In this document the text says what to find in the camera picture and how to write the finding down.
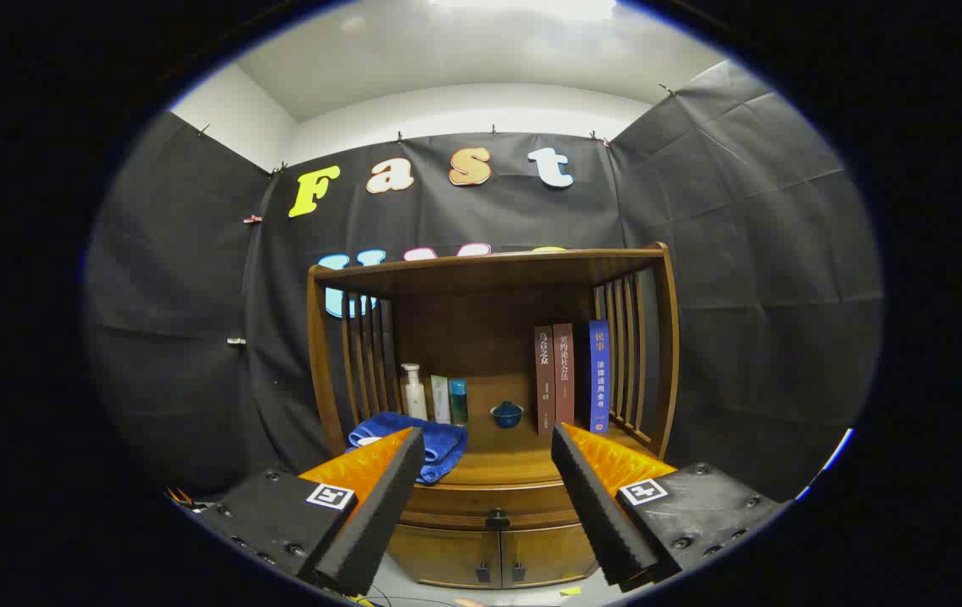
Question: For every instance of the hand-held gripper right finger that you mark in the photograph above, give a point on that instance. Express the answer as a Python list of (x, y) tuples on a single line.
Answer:
[(603, 514)]

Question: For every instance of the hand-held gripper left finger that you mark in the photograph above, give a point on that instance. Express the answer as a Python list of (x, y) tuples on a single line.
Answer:
[(379, 514)]

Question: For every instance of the wooden drawer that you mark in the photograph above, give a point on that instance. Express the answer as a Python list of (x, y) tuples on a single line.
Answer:
[(464, 504)]

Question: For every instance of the wooden cabinet door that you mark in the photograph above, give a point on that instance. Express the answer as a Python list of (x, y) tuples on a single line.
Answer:
[(443, 555), (548, 552)]

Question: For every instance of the wooden countertop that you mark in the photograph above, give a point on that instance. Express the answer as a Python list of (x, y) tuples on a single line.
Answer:
[(514, 459)]

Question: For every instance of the wooden cabinet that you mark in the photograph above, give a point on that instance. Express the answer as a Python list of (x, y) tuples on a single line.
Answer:
[(480, 337)]

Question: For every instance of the blue folded towel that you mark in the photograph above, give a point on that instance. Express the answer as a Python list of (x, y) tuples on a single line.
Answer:
[(440, 443)]

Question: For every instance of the white pump bottle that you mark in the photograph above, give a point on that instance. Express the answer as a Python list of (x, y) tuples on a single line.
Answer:
[(415, 403)]

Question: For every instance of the green and white tube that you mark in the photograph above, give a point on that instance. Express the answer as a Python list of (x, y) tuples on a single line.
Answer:
[(440, 403)]

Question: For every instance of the blue book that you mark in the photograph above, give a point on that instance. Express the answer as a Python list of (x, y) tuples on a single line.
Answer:
[(599, 379)]

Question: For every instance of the teal capped bottle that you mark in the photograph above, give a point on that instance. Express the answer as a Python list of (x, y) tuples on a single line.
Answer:
[(459, 405)]

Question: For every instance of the dark blue lidded teacup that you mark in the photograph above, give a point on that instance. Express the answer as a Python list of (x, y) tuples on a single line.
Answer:
[(506, 415)]

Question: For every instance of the light brown book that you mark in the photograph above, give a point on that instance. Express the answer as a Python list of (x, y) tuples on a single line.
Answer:
[(564, 375)]

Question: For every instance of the dark brown book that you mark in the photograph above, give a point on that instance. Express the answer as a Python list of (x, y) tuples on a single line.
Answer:
[(545, 379)]

